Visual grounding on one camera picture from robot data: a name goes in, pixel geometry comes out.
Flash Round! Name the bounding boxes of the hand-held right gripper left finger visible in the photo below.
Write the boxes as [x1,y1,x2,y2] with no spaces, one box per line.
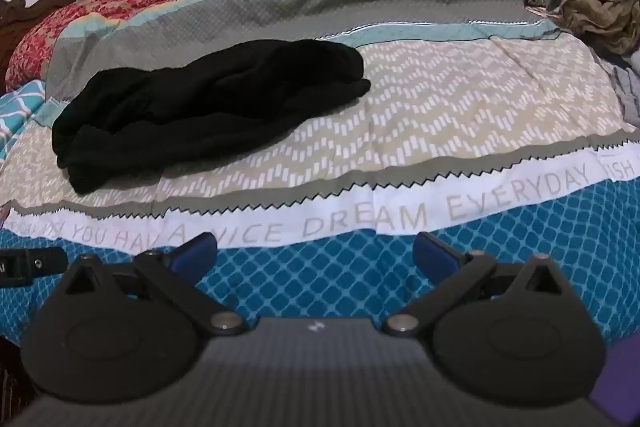
[60,232,247,337]

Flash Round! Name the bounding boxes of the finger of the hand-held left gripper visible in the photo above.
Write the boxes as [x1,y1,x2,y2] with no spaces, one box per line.
[0,247,69,291]

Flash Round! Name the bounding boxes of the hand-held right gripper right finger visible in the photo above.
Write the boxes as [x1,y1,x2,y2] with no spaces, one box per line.
[383,231,568,337]

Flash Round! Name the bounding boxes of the black pants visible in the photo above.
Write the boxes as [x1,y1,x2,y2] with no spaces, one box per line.
[51,39,372,195]

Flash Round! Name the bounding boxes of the patterned striped bedspread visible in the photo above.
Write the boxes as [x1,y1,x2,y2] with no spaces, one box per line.
[0,0,640,348]

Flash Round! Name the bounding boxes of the teal lattice pillow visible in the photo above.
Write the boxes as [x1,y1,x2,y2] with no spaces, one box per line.
[0,79,62,165]

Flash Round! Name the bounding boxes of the purple cloth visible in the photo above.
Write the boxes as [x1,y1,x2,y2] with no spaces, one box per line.
[587,346,640,427]

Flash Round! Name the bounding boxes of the grey folded cloth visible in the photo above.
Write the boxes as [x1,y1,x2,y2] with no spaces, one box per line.
[609,66,640,128]

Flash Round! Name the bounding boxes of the carved wooden headboard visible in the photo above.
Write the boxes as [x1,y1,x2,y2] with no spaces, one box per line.
[0,0,77,78]

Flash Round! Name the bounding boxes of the olive crumpled cloth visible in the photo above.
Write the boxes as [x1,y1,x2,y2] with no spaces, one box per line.
[546,0,640,56]

